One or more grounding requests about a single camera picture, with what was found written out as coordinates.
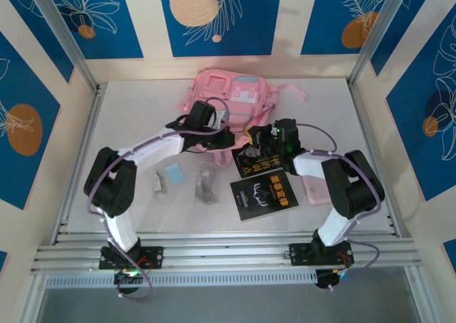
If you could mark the aluminium frame post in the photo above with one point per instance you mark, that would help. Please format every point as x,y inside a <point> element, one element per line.
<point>60,30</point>
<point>377,30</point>

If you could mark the light blue sticky note pad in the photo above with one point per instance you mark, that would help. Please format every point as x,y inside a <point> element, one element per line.
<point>175,174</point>

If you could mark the black controller box with LED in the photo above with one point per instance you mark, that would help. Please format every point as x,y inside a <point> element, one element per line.
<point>126,278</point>
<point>329,279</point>

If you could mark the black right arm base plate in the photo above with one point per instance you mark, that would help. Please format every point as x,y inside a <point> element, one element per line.
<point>297,253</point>

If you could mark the pink backpack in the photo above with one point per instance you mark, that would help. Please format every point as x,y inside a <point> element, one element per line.
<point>242,87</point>

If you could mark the black book white figure cover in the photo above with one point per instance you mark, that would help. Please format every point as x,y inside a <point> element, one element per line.
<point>249,169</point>

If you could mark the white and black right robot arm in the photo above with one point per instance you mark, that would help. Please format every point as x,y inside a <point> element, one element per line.
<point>333,226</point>

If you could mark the aluminium frame cross rails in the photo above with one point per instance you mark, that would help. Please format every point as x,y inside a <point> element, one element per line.
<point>228,255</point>

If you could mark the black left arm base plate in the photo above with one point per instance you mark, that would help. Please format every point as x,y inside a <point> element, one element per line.
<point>155,257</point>

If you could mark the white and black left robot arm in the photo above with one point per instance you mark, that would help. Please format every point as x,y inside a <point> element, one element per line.
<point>117,226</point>

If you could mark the clear bag of rulers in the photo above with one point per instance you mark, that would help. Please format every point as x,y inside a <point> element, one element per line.
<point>206,187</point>

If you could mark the black book orange title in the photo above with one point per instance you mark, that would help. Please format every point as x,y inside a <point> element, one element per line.
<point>263,201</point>

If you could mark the aluminium side rail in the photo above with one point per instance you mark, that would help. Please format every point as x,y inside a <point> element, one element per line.
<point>377,166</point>
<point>76,166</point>

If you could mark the pink pencil case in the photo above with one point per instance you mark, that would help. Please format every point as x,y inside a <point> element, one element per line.
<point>315,193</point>

